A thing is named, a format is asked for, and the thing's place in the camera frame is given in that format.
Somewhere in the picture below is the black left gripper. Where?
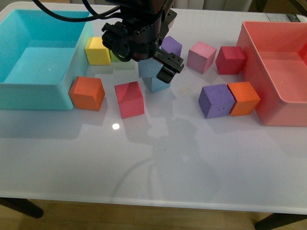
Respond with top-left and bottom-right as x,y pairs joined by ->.
102,14 -> 184,83

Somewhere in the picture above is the light blue foam block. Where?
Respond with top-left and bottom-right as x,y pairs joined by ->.
138,58 -> 163,78
142,78 -> 171,93

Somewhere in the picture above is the purple foam block back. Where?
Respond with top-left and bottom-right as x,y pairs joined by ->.
161,36 -> 182,56

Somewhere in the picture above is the purple foam block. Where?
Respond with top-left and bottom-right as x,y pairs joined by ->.
198,84 -> 235,119
161,36 -> 182,56

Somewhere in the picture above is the pink foam block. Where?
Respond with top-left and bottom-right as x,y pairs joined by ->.
187,41 -> 217,74

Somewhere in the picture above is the green foam block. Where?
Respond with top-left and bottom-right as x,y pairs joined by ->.
109,49 -> 121,62

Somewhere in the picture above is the purple foam block front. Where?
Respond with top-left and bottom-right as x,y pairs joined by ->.
198,84 -> 235,119

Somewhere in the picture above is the dark red foam block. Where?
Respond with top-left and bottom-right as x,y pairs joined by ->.
215,46 -> 246,75

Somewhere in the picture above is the yellow foam block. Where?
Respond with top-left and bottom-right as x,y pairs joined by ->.
84,37 -> 111,66

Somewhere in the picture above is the orange foam block left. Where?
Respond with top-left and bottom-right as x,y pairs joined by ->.
69,76 -> 105,111

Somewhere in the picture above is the orange foam block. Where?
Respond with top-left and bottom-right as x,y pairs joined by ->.
69,76 -> 105,111
227,81 -> 260,116

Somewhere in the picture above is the orange foam block right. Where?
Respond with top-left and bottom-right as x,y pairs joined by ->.
227,81 -> 260,116

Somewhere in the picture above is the grey chair right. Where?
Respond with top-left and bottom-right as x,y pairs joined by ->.
173,0 -> 252,12

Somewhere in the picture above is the pink plastic bin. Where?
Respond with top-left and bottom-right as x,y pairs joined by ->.
237,21 -> 307,127

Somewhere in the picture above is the table label sticker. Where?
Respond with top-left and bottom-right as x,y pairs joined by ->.
266,13 -> 301,22

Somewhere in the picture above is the cyan plastic bin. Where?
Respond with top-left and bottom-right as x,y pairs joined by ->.
0,9 -> 94,110

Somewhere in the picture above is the black cable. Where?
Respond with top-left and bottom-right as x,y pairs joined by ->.
32,0 -> 123,22

